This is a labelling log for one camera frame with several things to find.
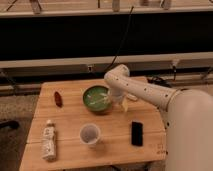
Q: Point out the clear plastic cup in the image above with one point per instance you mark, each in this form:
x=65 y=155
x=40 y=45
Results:
x=90 y=134

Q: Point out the small dark red object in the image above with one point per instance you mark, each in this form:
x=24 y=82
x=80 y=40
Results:
x=58 y=99

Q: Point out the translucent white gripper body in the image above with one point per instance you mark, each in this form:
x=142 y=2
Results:
x=118 y=97

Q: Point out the black object on floor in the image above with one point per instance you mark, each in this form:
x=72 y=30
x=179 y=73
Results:
x=11 y=124

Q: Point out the black rectangular block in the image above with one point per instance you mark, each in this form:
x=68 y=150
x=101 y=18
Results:
x=137 y=134

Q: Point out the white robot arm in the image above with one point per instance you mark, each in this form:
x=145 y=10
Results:
x=189 y=121

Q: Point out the green ceramic bowl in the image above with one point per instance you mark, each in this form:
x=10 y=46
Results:
x=96 y=98

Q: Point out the white labelled plastic bottle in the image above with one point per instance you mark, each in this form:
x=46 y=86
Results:
x=48 y=141

